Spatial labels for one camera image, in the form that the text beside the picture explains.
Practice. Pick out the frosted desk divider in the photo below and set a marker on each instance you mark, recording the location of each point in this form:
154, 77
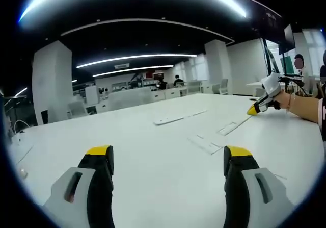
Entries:
130, 98

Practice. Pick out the white office chair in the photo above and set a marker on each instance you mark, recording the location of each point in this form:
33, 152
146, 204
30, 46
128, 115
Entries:
224, 86
194, 86
76, 109

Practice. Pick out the small dark monitor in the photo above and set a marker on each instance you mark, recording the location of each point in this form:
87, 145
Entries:
287, 39

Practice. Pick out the long ceiling light strip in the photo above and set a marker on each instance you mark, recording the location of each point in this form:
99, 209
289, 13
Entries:
137, 57

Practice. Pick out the long white socket holder cover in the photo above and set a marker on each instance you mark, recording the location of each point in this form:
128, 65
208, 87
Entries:
178, 117

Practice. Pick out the white side desk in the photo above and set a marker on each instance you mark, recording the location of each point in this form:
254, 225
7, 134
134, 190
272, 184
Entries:
256, 87

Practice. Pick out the ceiling air vent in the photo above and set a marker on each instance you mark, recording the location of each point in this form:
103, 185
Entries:
122, 65

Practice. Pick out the black monitor stand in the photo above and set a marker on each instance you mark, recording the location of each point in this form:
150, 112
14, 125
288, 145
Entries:
270, 57

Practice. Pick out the person's right hand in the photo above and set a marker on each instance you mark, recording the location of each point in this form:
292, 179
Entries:
284, 101

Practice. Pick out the red wall panel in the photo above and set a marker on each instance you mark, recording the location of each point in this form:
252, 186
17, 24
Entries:
152, 74

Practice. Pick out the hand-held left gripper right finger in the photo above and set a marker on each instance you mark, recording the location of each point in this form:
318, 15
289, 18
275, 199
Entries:
270, 187

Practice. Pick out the white tall cabinet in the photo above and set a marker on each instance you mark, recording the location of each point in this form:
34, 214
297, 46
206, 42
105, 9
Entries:
91, 95

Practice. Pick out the short ceiling light strip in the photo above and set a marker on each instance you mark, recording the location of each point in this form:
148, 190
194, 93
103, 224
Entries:
132, 70

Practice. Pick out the green board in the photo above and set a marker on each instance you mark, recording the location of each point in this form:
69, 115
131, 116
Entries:
287, 64

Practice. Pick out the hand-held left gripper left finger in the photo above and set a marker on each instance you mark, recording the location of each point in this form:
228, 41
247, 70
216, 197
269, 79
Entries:
66, 187

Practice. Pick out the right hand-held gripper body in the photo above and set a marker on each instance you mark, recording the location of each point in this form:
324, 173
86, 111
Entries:
271, 84

